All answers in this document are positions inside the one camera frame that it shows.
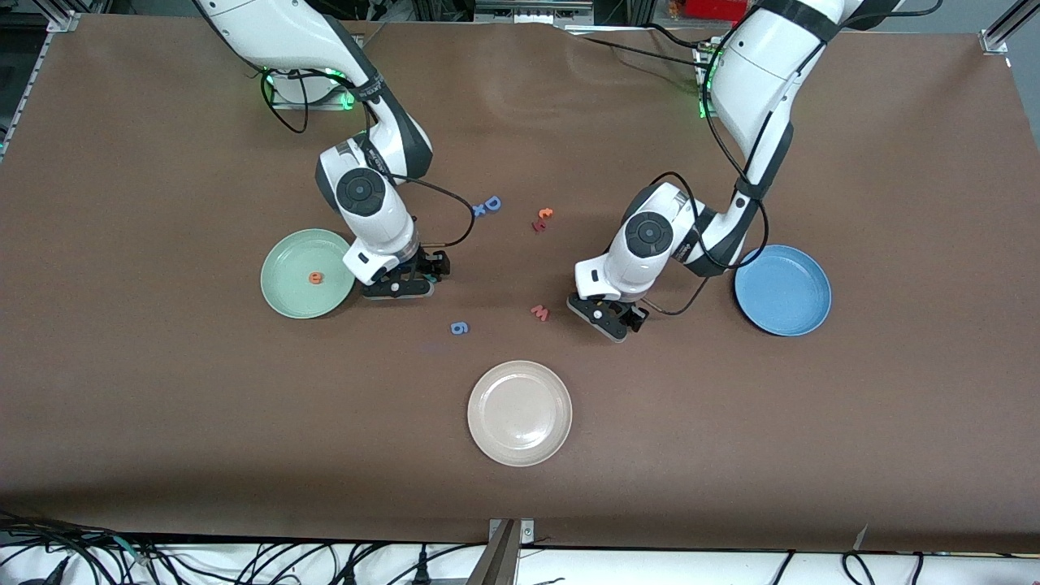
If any aluminium table side rail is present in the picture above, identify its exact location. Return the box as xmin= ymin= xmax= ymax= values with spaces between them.
xmin=0 ymin=31 xmax=54 ymax=159

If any beige plate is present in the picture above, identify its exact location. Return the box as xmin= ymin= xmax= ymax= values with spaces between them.
xmin=467 ymin=360 xmax=573 ymax=468

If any pale green plate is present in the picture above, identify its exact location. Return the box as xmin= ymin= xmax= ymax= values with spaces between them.
xmin=260 ymin=228 xmax=358 ymax=319

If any blue plate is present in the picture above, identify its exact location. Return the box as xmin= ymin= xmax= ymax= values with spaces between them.
xmin=734 ymin=245 xmax=832 ymax=337

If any looped black floor cable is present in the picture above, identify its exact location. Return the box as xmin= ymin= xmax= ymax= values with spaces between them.
xmin=840 ymin=551 xmax=877 ymax=585

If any metal table edge bracket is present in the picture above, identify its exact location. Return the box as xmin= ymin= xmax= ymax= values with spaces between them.
xmin=466 ymin=518 xmax=535 ymax=585

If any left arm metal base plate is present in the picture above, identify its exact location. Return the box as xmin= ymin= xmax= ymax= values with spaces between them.
xmin=695 ymin=41 xmax=720 ymax=120

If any thin black table cable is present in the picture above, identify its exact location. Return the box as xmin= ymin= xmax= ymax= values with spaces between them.
xmin=569 ymin=32 xmax=708 ymax=69
xmin=648 ymin=23 xmax=709 ymax=48

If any teal floor cable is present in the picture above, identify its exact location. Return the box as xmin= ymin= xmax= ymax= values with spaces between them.
xmin=104 ymin=532 xmax=154 ymax=563

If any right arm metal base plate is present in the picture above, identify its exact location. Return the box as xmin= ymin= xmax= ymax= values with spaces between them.
xmin=270 ymin=80 xmax=358 ymax=111

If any grey metal frame bar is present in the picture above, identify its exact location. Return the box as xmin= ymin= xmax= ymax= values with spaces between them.
xmin=475 ymin=0 xmax=594 ymax=24

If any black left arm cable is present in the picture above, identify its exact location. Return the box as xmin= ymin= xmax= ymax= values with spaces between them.
xmin=646 ymin=0 xmax=943 ymax=316

